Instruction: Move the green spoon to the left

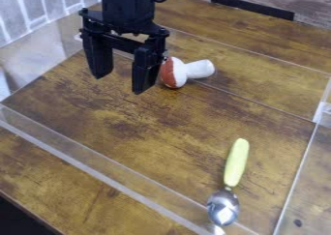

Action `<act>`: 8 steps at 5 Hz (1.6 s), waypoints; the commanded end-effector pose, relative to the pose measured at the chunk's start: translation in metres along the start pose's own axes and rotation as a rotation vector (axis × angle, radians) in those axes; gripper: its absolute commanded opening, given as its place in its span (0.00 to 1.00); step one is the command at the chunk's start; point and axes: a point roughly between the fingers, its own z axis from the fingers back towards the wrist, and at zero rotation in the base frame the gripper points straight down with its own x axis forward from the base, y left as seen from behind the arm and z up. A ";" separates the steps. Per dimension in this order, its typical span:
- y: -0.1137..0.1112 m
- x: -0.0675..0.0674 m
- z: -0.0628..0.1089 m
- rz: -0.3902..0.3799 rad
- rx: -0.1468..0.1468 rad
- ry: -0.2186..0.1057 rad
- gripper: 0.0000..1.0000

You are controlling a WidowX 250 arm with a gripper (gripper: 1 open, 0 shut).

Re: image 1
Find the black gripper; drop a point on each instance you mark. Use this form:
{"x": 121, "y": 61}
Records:
{"x": 123, "y": 26}

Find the green handled metal spoon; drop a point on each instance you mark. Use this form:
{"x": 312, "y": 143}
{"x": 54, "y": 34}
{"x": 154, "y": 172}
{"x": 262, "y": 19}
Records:
{"x": 224, "y": 207}

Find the red white plush mushroom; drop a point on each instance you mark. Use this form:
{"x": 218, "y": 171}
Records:
{"x": 177, "y": 72}

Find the clear acrylic left barrier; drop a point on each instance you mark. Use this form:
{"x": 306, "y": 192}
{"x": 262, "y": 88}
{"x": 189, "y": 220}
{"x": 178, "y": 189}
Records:
{"x": 34, "y": 54}

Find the clear acrylic barrier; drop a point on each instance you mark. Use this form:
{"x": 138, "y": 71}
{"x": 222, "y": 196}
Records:
{"x": 306, "y": 214}
{"x": 34, "y": 54}
{"x": 163, "y": 200}

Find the clear acrylic front barrier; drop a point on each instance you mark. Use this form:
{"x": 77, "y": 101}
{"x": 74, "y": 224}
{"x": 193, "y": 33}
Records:
{"x": 163, "y": 200}

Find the clear acrylic right barrier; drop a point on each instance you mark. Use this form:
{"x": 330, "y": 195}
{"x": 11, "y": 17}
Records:
{"x": 306, "y": 214}

